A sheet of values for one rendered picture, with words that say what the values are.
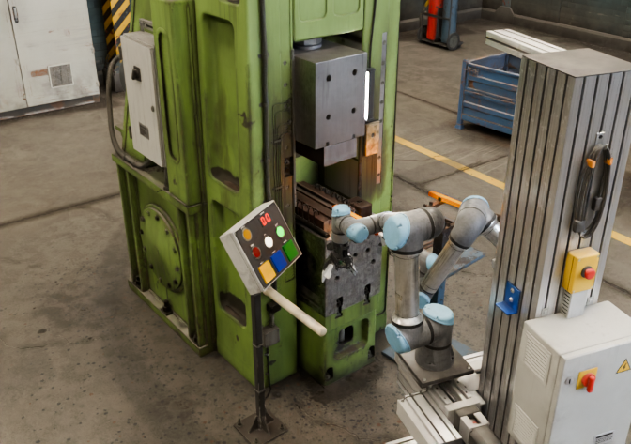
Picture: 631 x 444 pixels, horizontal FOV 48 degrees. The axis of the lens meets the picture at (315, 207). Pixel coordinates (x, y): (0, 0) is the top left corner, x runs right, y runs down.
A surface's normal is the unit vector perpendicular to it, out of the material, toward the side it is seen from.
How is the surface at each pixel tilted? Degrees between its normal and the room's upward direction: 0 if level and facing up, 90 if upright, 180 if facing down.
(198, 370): 0
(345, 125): 90
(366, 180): 90
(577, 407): 90
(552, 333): 0
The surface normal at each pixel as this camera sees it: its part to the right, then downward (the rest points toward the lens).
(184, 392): 0.00, -0.89
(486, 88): -0.75, 0.29
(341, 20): 0.62, 0.35
